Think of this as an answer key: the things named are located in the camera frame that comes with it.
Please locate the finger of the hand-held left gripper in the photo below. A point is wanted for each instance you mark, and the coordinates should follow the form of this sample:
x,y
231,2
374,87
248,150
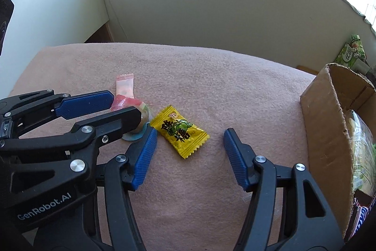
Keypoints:
x,y
85,104
117,120

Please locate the clear bread packet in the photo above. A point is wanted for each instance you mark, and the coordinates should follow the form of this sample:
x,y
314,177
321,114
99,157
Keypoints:
x,y
364,151

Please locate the brown cardboard box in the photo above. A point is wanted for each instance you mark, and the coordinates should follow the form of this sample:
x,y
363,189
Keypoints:
x,y
323,121

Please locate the green snack bag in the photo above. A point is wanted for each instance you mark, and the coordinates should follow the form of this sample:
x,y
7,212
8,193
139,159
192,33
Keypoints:
x,y
357,42

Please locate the yellow candy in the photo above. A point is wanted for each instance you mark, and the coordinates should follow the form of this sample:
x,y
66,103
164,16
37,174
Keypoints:
x,y
179,130

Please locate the pink candy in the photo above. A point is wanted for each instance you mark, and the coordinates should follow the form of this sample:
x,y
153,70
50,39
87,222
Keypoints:
x,y
124,86

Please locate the green tissue box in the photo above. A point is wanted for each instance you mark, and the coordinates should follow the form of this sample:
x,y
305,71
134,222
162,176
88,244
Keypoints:
x,y
346,54

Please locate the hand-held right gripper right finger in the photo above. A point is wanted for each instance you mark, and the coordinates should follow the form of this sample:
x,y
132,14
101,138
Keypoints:
x,y
235,157

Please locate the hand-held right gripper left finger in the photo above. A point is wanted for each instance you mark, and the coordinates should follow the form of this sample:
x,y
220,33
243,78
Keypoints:
x,y
144,159

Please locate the red clear snack packet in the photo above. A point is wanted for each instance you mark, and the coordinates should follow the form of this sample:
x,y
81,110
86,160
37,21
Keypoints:
x,y
129,102

